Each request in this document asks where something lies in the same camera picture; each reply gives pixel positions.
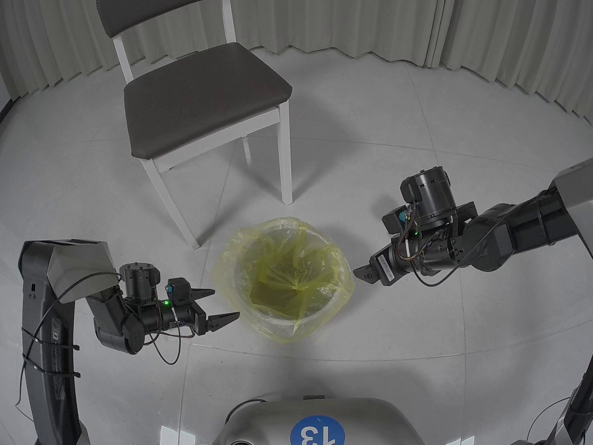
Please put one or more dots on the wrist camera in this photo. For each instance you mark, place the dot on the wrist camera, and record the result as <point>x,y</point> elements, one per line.
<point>178,291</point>
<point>396,219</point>

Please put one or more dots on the yellow plastic bag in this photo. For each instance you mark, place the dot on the yellow plastic bag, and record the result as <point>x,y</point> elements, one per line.
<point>231,271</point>

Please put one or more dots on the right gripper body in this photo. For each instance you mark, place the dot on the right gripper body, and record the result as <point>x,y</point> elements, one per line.
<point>412,260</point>

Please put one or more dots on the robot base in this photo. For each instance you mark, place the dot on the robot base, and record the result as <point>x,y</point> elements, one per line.
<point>319,420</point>

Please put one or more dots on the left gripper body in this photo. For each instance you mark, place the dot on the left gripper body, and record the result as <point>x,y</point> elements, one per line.
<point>185,315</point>

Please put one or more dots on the white trash bin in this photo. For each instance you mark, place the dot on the white trash bin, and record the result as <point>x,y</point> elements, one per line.
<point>278,325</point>

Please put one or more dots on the grey and white chair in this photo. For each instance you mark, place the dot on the grey and white chair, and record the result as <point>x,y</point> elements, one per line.
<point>204,100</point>

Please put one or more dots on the cream curtain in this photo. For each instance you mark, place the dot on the cream curtain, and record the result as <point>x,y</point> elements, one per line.
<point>509,16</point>
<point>324,7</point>

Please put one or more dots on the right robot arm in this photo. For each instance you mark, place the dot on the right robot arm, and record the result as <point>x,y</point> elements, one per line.
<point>509,234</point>

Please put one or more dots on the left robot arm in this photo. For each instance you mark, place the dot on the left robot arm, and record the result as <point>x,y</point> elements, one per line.
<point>46,364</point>

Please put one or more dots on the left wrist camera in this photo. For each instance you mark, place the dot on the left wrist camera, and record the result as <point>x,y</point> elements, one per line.
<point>178,291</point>

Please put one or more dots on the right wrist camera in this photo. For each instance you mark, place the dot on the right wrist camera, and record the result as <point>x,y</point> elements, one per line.
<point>396,219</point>

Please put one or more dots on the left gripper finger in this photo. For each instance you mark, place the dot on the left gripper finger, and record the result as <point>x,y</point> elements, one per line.
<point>217,322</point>
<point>200,295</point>

